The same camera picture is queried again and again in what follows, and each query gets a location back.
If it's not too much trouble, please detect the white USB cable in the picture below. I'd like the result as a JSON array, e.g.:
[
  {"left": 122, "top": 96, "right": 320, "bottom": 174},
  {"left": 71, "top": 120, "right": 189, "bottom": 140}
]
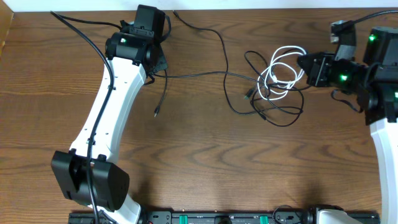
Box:
[{"left": 257, "top": 45, "right": 308, "bottom": 101}]

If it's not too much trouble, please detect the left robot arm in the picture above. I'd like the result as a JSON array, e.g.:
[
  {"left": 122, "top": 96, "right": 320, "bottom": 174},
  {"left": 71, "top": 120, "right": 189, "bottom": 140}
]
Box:
[{"left": 51, "top": 4, "right": 171, "bottom": 223}]

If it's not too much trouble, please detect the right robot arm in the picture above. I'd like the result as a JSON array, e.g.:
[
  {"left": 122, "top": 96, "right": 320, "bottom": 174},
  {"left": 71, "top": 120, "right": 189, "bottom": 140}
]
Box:
[{"left": 297, "top": 21, "right": 397, "bottom": 223}]

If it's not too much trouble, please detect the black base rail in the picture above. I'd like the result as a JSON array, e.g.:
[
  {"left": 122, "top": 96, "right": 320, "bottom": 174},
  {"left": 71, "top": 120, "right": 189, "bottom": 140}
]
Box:
[{"left": 67, "top": 210, "right": 380, "bottom": 224}]

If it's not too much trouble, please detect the black USB cable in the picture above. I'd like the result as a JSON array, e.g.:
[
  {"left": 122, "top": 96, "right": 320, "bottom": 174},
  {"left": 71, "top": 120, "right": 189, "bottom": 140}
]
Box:
[{"left": 154, "top": 49, "right": 312, "bottom": 128}]

